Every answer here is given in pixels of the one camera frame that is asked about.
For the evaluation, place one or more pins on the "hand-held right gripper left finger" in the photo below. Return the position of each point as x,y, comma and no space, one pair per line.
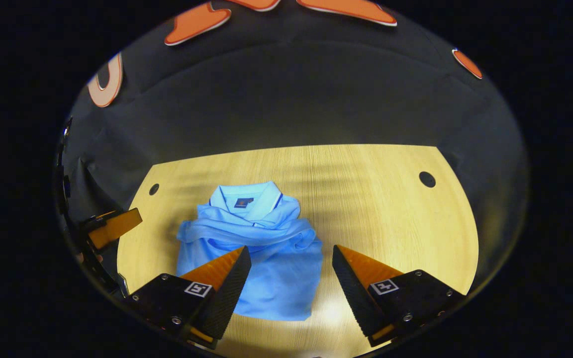
229,293

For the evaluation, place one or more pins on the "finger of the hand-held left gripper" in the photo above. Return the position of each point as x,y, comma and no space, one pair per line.
115,228

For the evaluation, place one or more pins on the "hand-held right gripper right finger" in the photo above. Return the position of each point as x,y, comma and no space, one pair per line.
353,293

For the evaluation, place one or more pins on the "light blue T-shirt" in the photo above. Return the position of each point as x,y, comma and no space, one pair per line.
276,278

